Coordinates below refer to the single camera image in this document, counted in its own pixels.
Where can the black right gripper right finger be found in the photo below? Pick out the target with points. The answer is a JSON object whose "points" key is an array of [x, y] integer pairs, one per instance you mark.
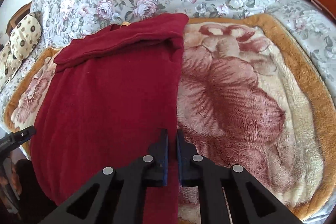
{"points": [[228, 195]]}

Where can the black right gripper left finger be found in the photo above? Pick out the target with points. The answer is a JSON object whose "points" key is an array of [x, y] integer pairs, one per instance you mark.
{"points": [[117, 195]]}

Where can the left hand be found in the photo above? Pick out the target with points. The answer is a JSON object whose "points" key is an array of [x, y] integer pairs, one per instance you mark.
{"points": [[10, 186]]}

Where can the dark red knit sweater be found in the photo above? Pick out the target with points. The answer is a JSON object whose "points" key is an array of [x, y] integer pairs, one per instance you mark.
{"points": [[112, 94]]}

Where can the cream dotted pillow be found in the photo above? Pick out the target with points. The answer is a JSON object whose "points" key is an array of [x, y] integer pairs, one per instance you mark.
{"points": [[23, 39]]}

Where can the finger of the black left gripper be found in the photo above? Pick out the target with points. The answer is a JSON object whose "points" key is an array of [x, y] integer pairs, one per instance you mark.
{"points": [[24, 135]]}

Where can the plush brown floral blanket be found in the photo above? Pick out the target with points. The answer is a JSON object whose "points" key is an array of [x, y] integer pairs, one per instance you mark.
{"points": [[247, 95]]}

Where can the wooden chair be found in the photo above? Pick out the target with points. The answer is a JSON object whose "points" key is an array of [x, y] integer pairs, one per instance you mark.
{"points": [[17, 17]]}

